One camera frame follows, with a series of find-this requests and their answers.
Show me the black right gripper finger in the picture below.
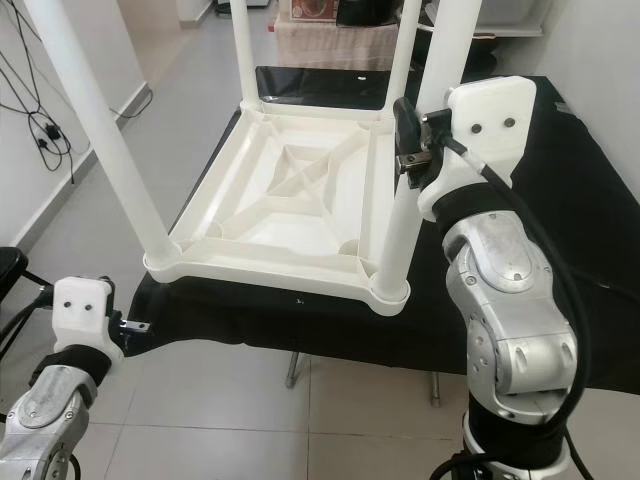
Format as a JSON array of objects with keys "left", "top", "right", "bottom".
[{"left": 393, "top": 97, "right": 423, "bottom": 153}]

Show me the white plastic table leg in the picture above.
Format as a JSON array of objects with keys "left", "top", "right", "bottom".
[
  {"left": 385, "top": 0, "right": 424, "bottom": 107},
  {"left": 230, "top": 0, "right": 260, "bottom": 107},
  {"left": 25, "top": 0, "right": 183, "bottom": 267},
  {"left": 372, "top": 0, "right": 483, "bottom": 303}
]

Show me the white plastic children table top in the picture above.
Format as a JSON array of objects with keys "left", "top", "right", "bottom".
[{"left": 143, "top": 95, "right": 411, "bottom": 316}]

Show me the red printed box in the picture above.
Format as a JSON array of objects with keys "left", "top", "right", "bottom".
[{"left": 290, "top": 0, "right": 339, "bottom": 23}]

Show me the black table cloth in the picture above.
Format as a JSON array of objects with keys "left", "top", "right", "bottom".
[{"left": 125, "top": 65, "right": 640, "bottom": 396}]

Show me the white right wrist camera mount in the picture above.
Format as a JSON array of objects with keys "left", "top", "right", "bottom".
[{"left": 418, "top": 75, "right": 539, "bottom": 224}]

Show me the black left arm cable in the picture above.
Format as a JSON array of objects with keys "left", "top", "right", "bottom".
[{"left": 0, "top": 285, "right": 58, "bottom": 351}]

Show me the thin black wall cable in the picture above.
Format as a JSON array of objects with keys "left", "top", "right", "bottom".
[
  {"left": 0, "top": 0, "right": 61, "bottom": 126},
  {"left": 10, "top": 0, "right": 73, "bottom": 173}
]

